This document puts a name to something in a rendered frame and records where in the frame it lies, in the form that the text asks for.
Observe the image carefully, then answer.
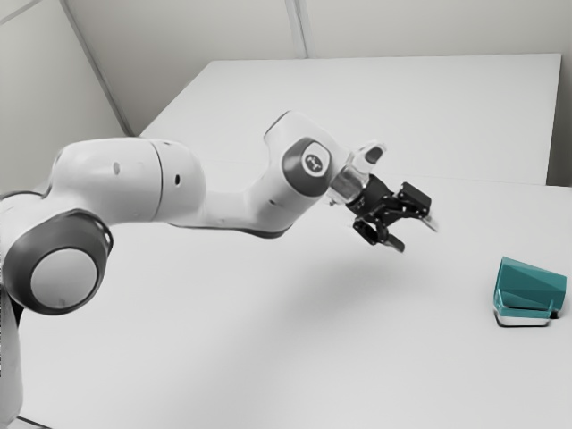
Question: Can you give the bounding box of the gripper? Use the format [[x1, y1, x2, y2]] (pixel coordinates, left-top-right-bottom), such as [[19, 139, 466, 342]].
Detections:
[[347, 175, 440, 254]]

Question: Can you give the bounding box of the teal faceted mug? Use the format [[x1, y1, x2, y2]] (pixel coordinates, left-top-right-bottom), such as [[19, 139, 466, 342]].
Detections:
[[492, 256, 568, 330]]

